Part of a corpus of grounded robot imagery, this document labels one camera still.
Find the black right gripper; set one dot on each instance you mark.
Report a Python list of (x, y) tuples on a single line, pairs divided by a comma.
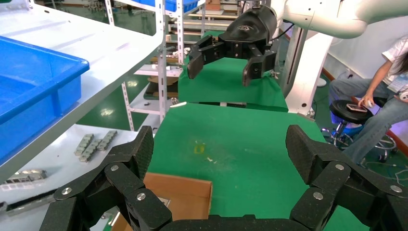
[(251, 28)]

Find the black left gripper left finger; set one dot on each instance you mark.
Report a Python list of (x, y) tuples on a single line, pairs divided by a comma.
[(95, 191)]

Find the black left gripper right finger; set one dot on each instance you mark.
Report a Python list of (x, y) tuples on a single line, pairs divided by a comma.
[(350, 191)]

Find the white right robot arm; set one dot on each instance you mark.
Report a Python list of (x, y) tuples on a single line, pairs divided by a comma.
[(318, 16)]

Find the bare forearm of seated person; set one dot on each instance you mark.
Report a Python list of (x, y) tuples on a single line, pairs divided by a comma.
[(381, 78)]

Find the flat cardboard pile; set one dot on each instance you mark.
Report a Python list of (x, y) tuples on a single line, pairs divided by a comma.
[(162, 86)]

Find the shallow cardboard box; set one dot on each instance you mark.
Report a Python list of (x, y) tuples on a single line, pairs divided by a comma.
[(185, 197)]

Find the blue plastic tray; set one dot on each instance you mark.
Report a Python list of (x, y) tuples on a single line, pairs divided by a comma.
[(32, 86)]

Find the hand of seated person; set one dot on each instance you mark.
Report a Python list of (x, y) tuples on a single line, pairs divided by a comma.
[(366, 100)]

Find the small notched metal strip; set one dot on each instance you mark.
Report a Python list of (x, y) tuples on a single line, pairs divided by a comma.
[(84, 144), (90, 150), (107, 140)]

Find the long dark metal strip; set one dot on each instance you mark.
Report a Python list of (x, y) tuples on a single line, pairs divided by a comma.
[(28, 204)]

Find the seated person in jeans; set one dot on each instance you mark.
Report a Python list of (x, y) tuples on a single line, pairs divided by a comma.
[(376, 127)]

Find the metal port shield plate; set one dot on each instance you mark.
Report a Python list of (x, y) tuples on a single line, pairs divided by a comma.
[(164, 201)]

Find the blue storage bin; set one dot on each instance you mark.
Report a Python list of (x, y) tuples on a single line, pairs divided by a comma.
[(178, 4)]

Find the black round stool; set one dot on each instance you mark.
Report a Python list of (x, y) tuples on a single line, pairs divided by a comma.
[(347, 114)]

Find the white robot torso column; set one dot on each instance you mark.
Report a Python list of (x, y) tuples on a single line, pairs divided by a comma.
[(309, 70)]

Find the smartphone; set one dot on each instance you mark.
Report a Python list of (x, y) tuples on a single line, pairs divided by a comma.
[(357, 107)]

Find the small white scrap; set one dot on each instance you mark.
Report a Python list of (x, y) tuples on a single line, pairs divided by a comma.
[(209, 158)]

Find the silver metal bracket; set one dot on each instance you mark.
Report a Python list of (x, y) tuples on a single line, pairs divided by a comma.
[(28, 176)]

